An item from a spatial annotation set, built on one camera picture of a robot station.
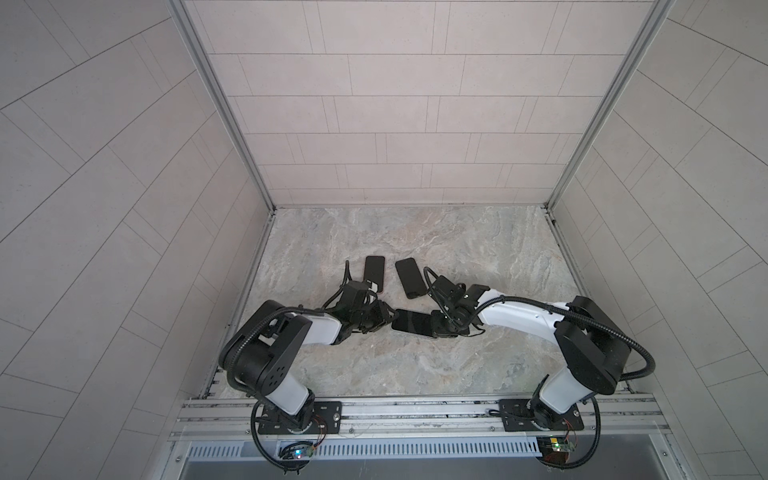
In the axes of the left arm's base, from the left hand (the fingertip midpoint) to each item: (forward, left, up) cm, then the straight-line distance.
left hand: (404, 314), depth 88 cm
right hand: (-6, -8, -2) cm, 11 cm away
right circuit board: (-32, -35, -1) cm, 47 cm away
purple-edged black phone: (+15, +10, 0) cm, 18 cm away
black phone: (-3, -3, +3) cm, 5 cm away
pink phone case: (+16, +10, -1) cm, 19 cm away
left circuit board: (-33, +24, +3) cm, 41 cm away
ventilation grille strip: (-32, -26, 0) cm, 41 cm away
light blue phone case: (-3, -3, +3) cm, 5 cm away
